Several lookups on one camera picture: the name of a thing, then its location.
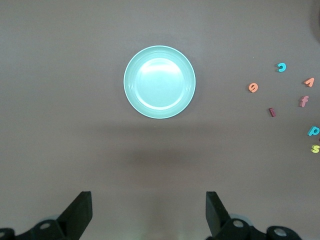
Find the teal foam letter c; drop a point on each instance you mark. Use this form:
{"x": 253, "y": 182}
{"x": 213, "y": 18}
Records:
{"x": 284, "y": 68}

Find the dark red foam letter i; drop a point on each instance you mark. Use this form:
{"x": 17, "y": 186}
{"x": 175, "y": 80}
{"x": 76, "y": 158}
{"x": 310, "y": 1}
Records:
{"x": 272, "y": 112}

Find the green round plate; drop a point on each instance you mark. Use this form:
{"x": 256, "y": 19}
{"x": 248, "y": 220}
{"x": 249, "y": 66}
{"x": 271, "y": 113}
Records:
{"x": 160, "y": 82}

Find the orange foam letter e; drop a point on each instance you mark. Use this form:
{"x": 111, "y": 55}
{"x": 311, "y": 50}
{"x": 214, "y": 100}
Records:
{"x": 253, "y": 91}

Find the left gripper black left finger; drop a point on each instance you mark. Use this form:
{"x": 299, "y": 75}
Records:
{"x": 75, "y": 220}

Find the teal foam letter p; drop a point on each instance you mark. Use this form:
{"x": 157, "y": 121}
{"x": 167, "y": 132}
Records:
{"x": 310, "y": 133}

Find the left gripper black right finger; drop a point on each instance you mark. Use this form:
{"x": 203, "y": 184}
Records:
{"x": 220, "y": 222}

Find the orange foam letter v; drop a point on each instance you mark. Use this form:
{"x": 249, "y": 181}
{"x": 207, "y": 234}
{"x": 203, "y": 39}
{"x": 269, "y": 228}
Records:
{"x": 311, "y": 82}

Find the brown table cover sheet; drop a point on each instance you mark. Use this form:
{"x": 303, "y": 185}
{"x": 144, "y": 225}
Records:
{"x": 75, "y": 50}

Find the red foam letter f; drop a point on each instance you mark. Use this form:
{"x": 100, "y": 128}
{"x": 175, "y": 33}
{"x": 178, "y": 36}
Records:
{"x": 303, "y": 102}

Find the yellow foam letter s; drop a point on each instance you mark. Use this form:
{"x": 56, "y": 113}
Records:
{"x": 315, "y": 149}

